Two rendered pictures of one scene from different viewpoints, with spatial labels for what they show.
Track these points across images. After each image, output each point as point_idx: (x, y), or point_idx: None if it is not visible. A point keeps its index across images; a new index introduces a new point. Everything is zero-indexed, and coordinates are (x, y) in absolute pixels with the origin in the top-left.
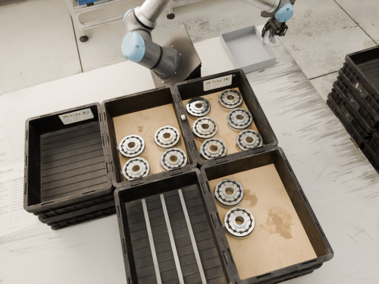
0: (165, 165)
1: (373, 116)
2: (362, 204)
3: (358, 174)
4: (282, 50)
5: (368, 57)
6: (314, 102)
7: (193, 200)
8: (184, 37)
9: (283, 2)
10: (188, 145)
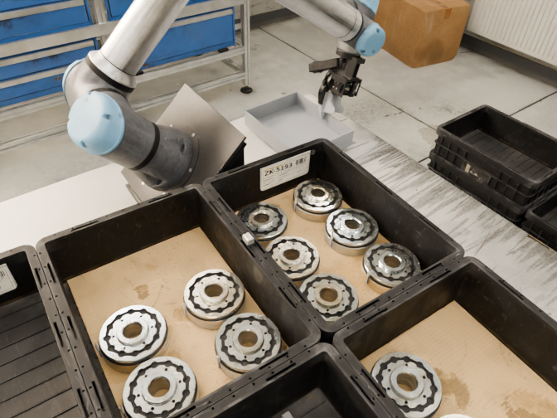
0: (232, 360)
1: (510, 209)
2: None
3: None
4: (351, 126)
5: (463, 128)
6: (442, 191)
7: None
8: (194, 104)
9: (367, 21)
10: (281, 294)
